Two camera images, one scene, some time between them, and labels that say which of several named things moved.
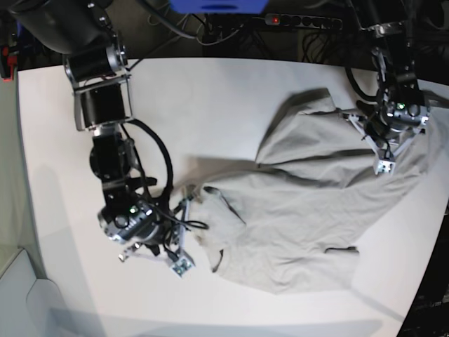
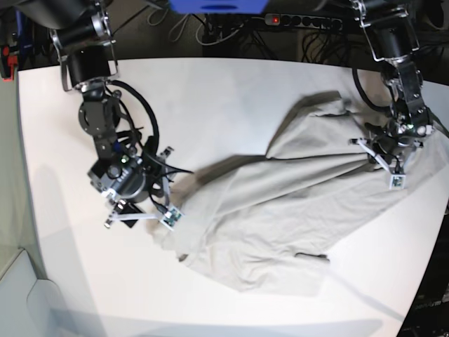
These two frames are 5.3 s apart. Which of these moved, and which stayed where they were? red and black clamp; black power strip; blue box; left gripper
Moved: left gripper
Stayed: blue box; red and black clamp; black power strip
